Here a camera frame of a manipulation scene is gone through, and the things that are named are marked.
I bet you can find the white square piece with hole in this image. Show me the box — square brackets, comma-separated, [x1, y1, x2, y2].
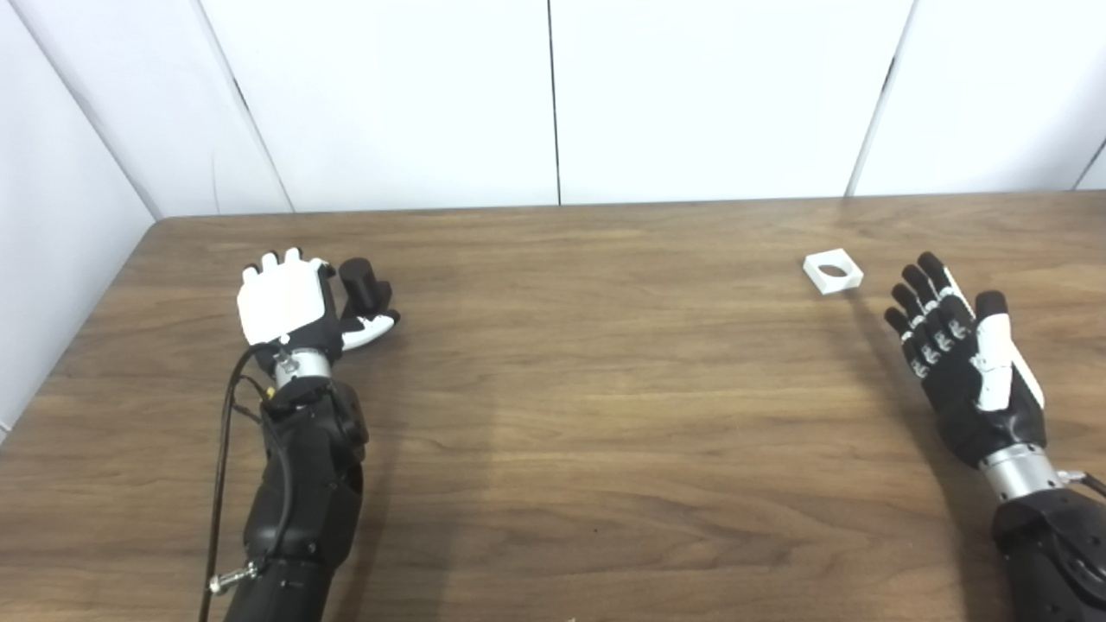
[802, 248, 864, 296]

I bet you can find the black peg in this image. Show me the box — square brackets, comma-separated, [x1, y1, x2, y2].
[339, 257, 394, 322]

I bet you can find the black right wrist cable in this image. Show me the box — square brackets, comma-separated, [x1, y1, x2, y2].
[1058, 469, 1106, 498]

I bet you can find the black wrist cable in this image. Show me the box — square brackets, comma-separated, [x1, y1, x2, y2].
[1058, 469, 1106, 498]
[199, 343, 286, 622]

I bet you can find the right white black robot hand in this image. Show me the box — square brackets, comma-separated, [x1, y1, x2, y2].
[884, 251, 1048, 470]

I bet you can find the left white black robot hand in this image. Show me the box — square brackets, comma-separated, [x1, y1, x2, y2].
[237, 248, 401, 364]

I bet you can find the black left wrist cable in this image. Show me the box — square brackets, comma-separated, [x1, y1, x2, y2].
[199, 343, 286, 622]

